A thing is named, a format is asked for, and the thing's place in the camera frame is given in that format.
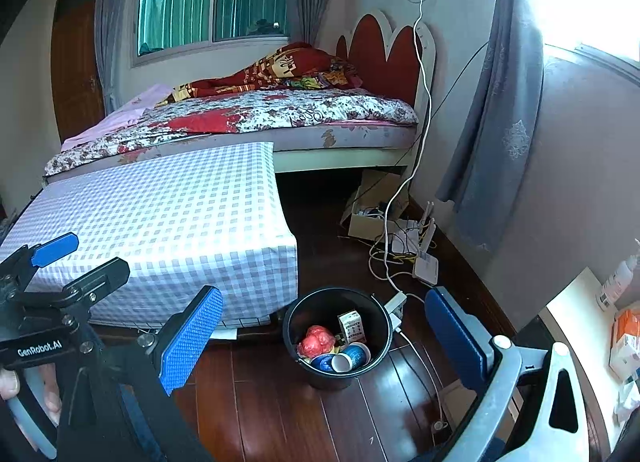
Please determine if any brown wooden door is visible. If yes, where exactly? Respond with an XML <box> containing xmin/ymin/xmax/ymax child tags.
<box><xmin>50</xmin><ymin>0</ymin><xmax>106</xmax><ymax>145</ymax></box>

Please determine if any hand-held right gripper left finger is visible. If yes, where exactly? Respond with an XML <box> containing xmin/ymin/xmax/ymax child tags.
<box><xmin>55</xmin><ymin>286</ymin><xmax>224</xmax><ymax>462</ymax></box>

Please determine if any white power strip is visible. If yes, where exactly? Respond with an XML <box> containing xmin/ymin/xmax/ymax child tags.
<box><xmin>382</xmin><ymin>292</ymin><xmax>408</xmax><ymax>333</ymax></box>

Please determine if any pink sheet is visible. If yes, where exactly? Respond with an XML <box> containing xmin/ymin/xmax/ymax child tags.
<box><xmin>61</xmin><ymin>83</ymin><xmax>173</xmax><ymax>151</ymax></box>

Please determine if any blue paper cup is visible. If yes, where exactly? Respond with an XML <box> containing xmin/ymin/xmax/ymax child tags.
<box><xmin>310</xmin><ymin>353</ymin><xmax>341</xmax><ymax>374</ymax></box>
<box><xmin>337</xmin><ymin>343</ymin><xmax>372</xmax><ymax>372</ymax></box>

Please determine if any cardboard box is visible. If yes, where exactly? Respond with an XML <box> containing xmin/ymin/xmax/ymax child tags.
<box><xmin>341</xmin><ymin>169</ymin><xmax>403</xmax><ymax>243</ymax></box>

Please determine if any white modem box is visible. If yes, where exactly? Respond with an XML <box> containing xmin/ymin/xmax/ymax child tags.
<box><xmin>390</xmin><ymin>219</ymin><xmax>421</xmax><ymax>253</ymax></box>

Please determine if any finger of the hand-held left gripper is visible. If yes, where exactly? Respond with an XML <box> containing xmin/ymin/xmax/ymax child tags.
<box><xmin>30</xmin><ymin>258</ymin><xmax>131</xmax><ymax>325</ymax></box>
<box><xmin>0</xmin><ymin>233</ymin><xmax>80</xmax><ymax>293</ymax></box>

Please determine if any yellow cable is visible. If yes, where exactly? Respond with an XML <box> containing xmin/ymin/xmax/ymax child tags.
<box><xmin>372</xmin><ymin>247</ymin><xmax>426</xmax><ymax>267</ymax></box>

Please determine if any orange white box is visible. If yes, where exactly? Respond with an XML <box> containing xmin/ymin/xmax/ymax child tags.
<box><xmin>609</xmin><ymin>309</ymin><xmax>640</xmax><ymax>383</ymax></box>

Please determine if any thick white cable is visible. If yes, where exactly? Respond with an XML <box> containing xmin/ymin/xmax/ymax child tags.
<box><xmin>369</xmin><ymin>0</ymin><xmax>432</xmax><ymax>293</ymax></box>

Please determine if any large grey tied curtain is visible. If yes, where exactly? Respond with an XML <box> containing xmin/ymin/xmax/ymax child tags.
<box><xmin>436</xmin><ymin>0</ymin><xmax>546</xmax><ymax>253</ymax></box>

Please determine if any white router with antennas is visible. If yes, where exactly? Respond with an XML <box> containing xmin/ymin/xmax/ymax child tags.
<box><xmin>412</xmin><ymin>202</ymin><xmax>441</xmax><ymax>286</ymax></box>

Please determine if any red printed blanket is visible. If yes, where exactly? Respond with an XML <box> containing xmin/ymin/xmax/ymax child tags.
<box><xmin>172</xmin><ymin>42</ymin><xmax>363</xmax><ymax>102</ymax></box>

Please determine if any white bed frame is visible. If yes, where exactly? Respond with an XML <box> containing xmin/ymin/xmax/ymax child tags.
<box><xmin>272</xmin><ymin>144</ymin><xmax>418</xmax><ymax>175</ymax></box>

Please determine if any window with green curtain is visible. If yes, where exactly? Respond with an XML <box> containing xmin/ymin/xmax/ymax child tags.
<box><xmin>131</xmin><ymin>0</ymin><xmax>296</xmax><ymax>67</ymax></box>

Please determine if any thin black cable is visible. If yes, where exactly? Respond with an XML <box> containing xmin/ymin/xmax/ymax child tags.
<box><xmin>395</xmin><ymin>42</ymin><xmax>488</xmax><ymax>167</ymax></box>

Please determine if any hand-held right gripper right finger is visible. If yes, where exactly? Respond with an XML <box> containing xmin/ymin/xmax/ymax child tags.
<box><xmin>424</xmin><ymin>286</ymin><xmax>593</xmax><ymax>462</ymax></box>

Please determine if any clear plastic wrap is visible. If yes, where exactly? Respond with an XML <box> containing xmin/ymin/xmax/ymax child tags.
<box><xmin>619</xmin><ymin>381</ymin><xmax>640</xmax><ymax>424</ymax></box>

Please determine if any red plastic bag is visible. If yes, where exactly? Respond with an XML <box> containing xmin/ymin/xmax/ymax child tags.
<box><xmin>297</xmin><ymin>324</ymin><xmax>337</xmax><ymax>359</ymax></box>

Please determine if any checked tablecloth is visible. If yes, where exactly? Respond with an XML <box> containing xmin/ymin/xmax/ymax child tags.
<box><xmin>0</xmin><ymin>142</ymin><xmax>299</xmax><ymax>330</ymax></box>

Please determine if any thin white cable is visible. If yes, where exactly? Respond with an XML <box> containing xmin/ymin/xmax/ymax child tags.
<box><xmin>397</xmin><ymin>329</ymin><xmax>446</xmax><ymax>430</ymax></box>

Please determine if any red white headboard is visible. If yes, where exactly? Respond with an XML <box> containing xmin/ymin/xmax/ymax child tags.
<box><xmin>336</xmin><ymin>12</ymin><xmax>437</xmax><ymax>167</ymax></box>

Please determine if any black plastic bucket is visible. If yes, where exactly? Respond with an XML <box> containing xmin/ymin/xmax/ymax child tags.
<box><xmin>282</xmin><ymin>287</ymin><xmax>393</xmax><ymax>392</ymax></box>

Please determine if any grey floral mattress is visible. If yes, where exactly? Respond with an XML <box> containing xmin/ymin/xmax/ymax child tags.
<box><xmin>272</xmin><ymin>119</ymin><xmax>418</xmax><ymax>153</ymax></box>

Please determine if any small white drink carton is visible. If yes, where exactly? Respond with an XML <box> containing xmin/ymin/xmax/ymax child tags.
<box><xmin>337</xmin><ymin>309</ymin><xmax>367</xmax><ymax>345</ymax></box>

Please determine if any person's left hand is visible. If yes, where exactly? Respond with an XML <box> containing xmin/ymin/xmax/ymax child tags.
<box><xmin>0</xmin><ymin>364</ymin><xmax>63</xmax><ymax>427</ymax></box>

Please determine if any white plastic bottle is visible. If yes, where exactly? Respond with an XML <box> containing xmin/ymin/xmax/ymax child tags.
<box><xmin>596</xmin><ymin>239</ymin><xmax>640</xmax><ymax>310</ymax></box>

